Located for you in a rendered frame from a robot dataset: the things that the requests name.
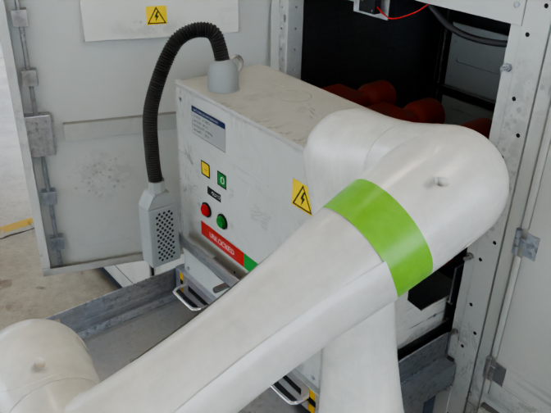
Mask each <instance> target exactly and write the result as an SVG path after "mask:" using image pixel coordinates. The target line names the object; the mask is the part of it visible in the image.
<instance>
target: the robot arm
mask: <svg viewBox="0 0 551 413"><path fill-rule="evenodd" d="M303 169H304V173H305V177H306V181H307V190H308V195H309V199H310V204H311V210H312V217H311V218H309V219H308V220H307V221H306V222H305V223H304V224H303V225H302V226H300V227H299V228H298V229H297V230H296V231H295V232H294V233H293V234H292V235H290V236H289V237H288V238H287V239H286V240H285V241H284V242H283V243H282V244H281V245H280V246H279V247H278V248H277V249H276V250H275V251H273V252H272V253H271V254H270V255H269V256H268V257H266V258H265V259H264V260H263V261H262V262H260V263H259V264H258V265H257V266H255V267H254V268H253V269H252V270H251V271H249V272H248V273H247V274H246V275H245V276H244V277H243V278H242V279H240V280H239V281H238V282H237V283H235V284H234V285H233V286H231V287H230V288H229V289H228V290H226V291H225V292H224V293H222V294H221V295H220V296H219V297H218V298H217V299H215V300H214V301H213V302H211V303H210V304H209V305H208V306H206V307H205V308H203V309H202V310H201V311H200V312H199V313H198V314H196V315H195V316H193V317H192V318H191V319H189V320H188V321H186V322H185V323H184V324H182V325H181V326H180V327H179V328H178V329H176V330H175V331H173V332H172V333H170V334H169V335H167V336H166V337H165V338H164V339H162V340H161V341H160V342H158V343H156V344H155V345H154V346H152V347H150V348H149V349H148V350H147V351H146V352H144V353H142V354H141V355H140V356H138V357H136V358H135V359H133V360H132V361H131V362H130V364H128V365H127V366H125V367H124V368H122V369H121V370H119V371H117V372H116V373H115V374H113V375H111V376H110V377H108V378H107V379H104V380H103V381H101V379H100V378H99V376H98V373H97V371H96V369H95V367H94V364H93V361H92V358H91V356H90V353H89V349H88V348H87V347H86V345H85V343H84V341H83V340H82V338H81V337H80V336H79V335H78V334H77V333H76V332H75V331H74V330H72V329H71V328H69V327H67V326H66V325H64V324H61V323H59V322H56V321H54V320H46V319H30V320H22V321H19V322H16V323H15V324H11V325H9V326H7V327H6V328H5V329H2V330H1V331H0V413H238V412H239V411H241V410H242V409H243V408H244V407H245V406H247V405H248V404H249V403H250V402H251V401H252V400H254V399H255V398H256V397H258V396H259V395H260V394H261V393H263V392H264V391H265V390H267V389H268V388H269V387H270V386H271V385H272V384H274V383H275V382H277V381H278V380H279V379H281V378H282V377H284V376H285V375H286V374H288V373H289V372H290V371H291V370H293V369H294V368H295V367H297V366H298V365H300V364H301V363H302V362H304V361H305V360H306V359H307V358H309V357H310V356H312V355H313V354H315V353H316V352H318V351H319V350H321V389H320V400H319V410H318V413H404V409H403V399H402V393H401V385H400V378H399V369H398V350H397V335H396V308H395V301H396V300H397V299H398V297H400V296H401V295H403V294H404V293H405V292H406V291H408V290H409V289H411V288H413V287H414V286H415V285H417V284H419V283H420V282H421V281H422V280H423V279H425V278H426V277H428V276H429V275H431V274H432V273H434V272H435V271H436V270H438V269H439V268H440V267H441V266H443V265H444V264H446V263H447V262H448V261H450V260H451V259H452V258H454V257H455V256H456V255H457V254H458V253H460V252H461V251H462V250H464V249H465V248H466V247H468V246H469V245H471V244H472V243H473V242H475V241H476V240H477V239H478V238H479V237H480V236H481V235H483V234H484V233H485V232H487V231H488V230H489V229H490V228H491V227H492V226H493V225H494V224H495V223H496V221H497V220H498V219H499V217H500V216H501V214H502V213H503V210H504V207H505V206H506V203H507V200H508V194H509V176H508V169H507V166H506V164H505V161H504V159H503V157H502V155H501V153H500V152H499V150H498V149H497V148H496V147H495V146H494V145H493V144H492V143H491V142H490V141H489V140H488V139H487V138H486V137H485V136H484V135H482V134H480V133H478V132H476V131H475V130H473V129H469V128H467V127H464V126H461V125H446V124H431V123H417V122H411V121H406V120H400V119H396V118H393V117H389V116H385V115H382V114H380V113H377V112H374V111H371V110H367V109H364V108H348V109H342V110H339V111H335V112H333V113H331V114H329V115H328V116H326V117H325V118H323V119H322V120H321V121H320V122H319V123H318V124H317V125H316V126H315V127H314V128H313V130H312V132H311V133H310V134H309V136H308V138H307V141H306V143H305V146H304V149H303Z"/></svg>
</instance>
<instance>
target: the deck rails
mask: <svg viewBox="0 0 551 413"><path fill-rule="evenodd" d="M174 288H176V277H175V268H172V269H170V270H166V271H164V272H161V273H160V274H157V275H154V276H151V277H149V278H146V279H143V280H141V281H139V282H136V283H134V284H131V285H128V286H126V287H124V288H120V289H117V290H116V291H113V292H111V293H107V294H105V295H102V296H101V297H97V298H94V299H93V300H90V301H87V302H84V303H82V304H79V305H78V306H73V307H72V308H69V309H67V310H64V311H61V312H58V313H56V314H54V315H50V316H49V317H46V318H44V319H46V320H57V319H59V318H60V323H61V324H64V325H66V326H67V327H69V328H71V329H72V330H74V331H75V332H76V333H77V334H78V335H79V336H80V337H81V338H82V340H83V339H86V338H88V337H91V336H93V335H95V334H98V333H100V332H102V331H104V330H107V329H110V328H112V327H114V326H116V325H119V324H122V323H124V322H126V321H128V320H131V319H133V318H135V317H138V316H140V315H143V314H145V313H147V312H150V311H153V310H155V309H157V308H159V307H161V306H165V305H166V304H169V303H171V302H174V301H176V300H178V298H177V297H176V296H175V295H174V294H173V292H172V291H173V289H174ZM448 336H449V332H446V333H444V334H442V335H441V336H439V337H438V338H436V339H434V340H433V341H431V342H429V343H427V344H426V345H425V346H423V347H421V348H419V349H418V350H416V351H415V352H413V353H411V354H410V355H408V356H406V357H404V358H403V359H402V360H400V361H399V362H398V369H399V378H400V385H401V386H403V385H404V384H406V383H407V382H409V381H410V380H412V379H414V378H415V377H417V376H418V375H419V374H421V373H423V372H424V371H426V370H428V369H429V368H430V367H432V366H433V365H435V364H437V363H438V362H440V361H442V360H443V359H444V358H446V356H445V355H444V354H445V349H446V345H447V341H448Z"/></svg>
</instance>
